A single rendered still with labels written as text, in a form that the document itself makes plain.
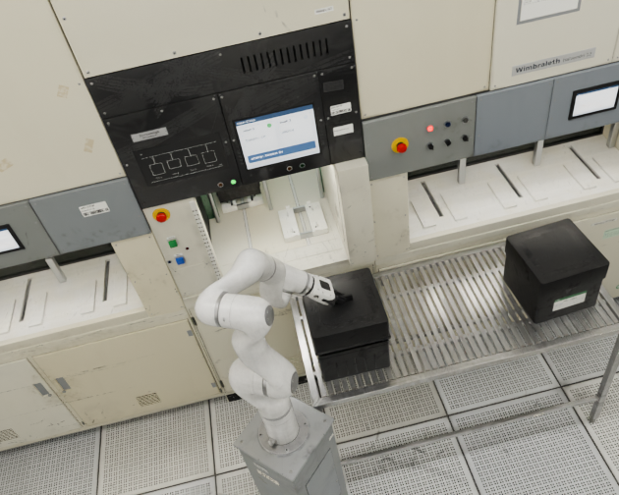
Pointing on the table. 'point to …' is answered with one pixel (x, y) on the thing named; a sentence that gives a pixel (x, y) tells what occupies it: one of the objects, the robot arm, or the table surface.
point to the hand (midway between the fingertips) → (339, 297)
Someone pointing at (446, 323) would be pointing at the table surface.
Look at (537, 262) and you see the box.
